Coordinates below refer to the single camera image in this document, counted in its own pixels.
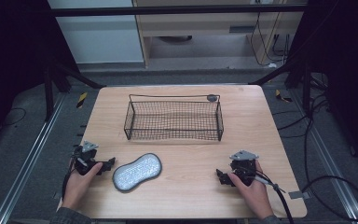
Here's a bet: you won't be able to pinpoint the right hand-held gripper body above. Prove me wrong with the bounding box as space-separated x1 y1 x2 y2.
228 149 260 188

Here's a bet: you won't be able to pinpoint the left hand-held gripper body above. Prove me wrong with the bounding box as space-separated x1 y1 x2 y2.
72 140 100 176

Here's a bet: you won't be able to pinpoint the person's left hand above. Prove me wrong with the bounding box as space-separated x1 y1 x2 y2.
62 161 103 212

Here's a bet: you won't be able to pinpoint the person's right hand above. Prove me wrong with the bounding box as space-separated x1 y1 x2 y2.
227 160 275 220

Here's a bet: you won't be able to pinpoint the grey oval scrubbing pad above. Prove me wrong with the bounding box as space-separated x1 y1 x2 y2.
111 152 163 193

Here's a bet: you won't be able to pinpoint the yellow black striped tape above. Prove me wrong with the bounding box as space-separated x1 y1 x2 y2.
274 89 294 104
76 91 89 109

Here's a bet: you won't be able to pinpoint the grey tape strip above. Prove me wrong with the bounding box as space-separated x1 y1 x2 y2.
287 189 311 201

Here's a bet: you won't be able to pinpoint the black metal stand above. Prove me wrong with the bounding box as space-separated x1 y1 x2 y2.
249 60 313 114
42 57 107 123

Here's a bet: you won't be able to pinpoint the white cabinet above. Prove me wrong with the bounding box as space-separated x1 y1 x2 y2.
47 0 145 65

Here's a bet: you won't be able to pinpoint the light wooden desk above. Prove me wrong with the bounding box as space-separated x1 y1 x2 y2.
131 0 307 68

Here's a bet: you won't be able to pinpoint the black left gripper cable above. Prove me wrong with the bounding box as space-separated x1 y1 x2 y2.
61 152 77 202

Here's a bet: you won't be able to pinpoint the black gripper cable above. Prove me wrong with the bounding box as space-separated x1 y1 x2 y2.
61 152 77 202
245 170 296 224

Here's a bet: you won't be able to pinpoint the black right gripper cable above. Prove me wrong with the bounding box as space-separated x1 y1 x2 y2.
245 170 296 224

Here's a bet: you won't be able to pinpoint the aluminium floor rail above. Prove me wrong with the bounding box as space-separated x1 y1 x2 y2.
288 88 358 224
0 92 67 224

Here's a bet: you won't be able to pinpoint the black looped floor cable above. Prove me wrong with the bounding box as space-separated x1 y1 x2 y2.
272 92 358 223

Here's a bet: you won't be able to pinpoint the black wire mesh basket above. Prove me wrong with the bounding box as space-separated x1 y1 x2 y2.
123 93 225 143

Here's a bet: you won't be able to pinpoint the thin black floor cable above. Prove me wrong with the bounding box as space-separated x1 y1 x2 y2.
0 106 28 128

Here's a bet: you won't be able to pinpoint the black hanging desk cables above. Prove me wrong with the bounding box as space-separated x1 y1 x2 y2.
249 11 294 67

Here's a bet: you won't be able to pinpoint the black horizontal frame bar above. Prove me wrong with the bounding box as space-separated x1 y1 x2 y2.
48 4 310 17

